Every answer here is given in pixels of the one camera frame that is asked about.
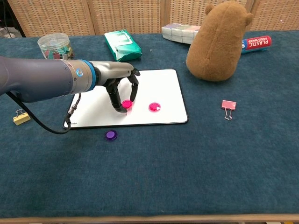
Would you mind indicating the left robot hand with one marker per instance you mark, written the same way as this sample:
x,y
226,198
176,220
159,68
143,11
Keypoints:
x,y
114,70

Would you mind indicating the plain red round magnet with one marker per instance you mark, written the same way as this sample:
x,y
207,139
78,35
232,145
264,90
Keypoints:
x,y
126,104

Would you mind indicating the red magnet with white mark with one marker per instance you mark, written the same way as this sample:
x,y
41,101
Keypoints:
x,y
154,107

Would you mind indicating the purple round magnet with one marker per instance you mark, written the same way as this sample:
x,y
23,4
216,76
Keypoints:
x,y
110,135

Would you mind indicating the white magnetic board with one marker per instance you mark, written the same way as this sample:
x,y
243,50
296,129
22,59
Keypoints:
x,y
158,88

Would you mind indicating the green wet wipes pack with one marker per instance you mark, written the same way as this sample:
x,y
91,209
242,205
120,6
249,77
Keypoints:
x,y
122,45

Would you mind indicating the wicker folding screen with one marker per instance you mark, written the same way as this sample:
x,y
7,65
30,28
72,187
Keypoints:
x,y
130,14

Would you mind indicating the clear jar of binder clips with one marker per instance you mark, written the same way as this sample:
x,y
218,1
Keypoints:
x,y
53,44

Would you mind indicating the pastel tissue multipack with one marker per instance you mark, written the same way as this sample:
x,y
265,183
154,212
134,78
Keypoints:
x,y
180,32

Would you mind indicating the yellow binder clip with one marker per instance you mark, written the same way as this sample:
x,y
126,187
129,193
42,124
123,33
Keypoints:
x,y
21,118

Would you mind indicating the brown plush toy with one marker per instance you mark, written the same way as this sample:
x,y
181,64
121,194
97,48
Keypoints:
x,y
217,46

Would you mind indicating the teal table cloth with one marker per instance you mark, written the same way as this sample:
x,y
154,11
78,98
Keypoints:
x,y
149,182

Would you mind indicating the pink binder clip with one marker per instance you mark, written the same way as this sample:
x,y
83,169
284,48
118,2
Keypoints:
x,y
229,105

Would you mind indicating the plastic food wrap box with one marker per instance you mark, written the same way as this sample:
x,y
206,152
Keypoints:
x,y
257,43

